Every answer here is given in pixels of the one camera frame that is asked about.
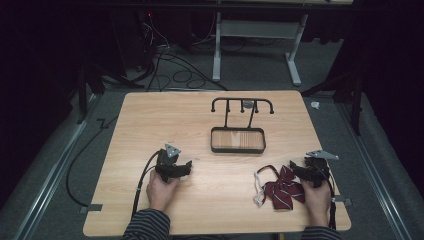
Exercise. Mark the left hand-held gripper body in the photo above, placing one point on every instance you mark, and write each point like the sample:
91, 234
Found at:
165, 165

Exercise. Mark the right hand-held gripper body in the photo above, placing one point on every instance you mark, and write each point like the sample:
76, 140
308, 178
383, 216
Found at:
318, 170

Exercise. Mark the dark red striped bow tie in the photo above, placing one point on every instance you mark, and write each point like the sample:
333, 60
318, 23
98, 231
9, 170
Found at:
283, 190

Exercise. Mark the black metal rack with tray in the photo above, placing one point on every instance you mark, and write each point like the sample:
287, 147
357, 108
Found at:
238, 140

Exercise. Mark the person's left hand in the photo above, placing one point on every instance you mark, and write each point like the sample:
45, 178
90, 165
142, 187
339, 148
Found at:
161, 194

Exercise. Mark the person's right hand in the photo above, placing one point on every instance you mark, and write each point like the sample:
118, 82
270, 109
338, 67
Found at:
316, 203

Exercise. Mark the grey tape piece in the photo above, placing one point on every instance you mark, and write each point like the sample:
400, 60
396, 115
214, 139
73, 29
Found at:
90, 208
343, 200

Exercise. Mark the white crumpled scrap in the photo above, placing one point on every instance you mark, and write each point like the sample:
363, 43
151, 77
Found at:
315, 105

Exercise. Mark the black metal stand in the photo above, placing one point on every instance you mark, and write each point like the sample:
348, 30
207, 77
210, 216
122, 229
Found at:
356, 100
83, 90

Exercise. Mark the small grey round object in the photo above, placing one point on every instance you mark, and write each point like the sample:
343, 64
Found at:
247, 103

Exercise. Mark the metal floor rail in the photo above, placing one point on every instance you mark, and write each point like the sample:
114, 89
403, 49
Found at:
53, 170
373, 170

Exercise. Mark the white metal desk frame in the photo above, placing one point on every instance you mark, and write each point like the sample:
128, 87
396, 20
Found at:
256, 30

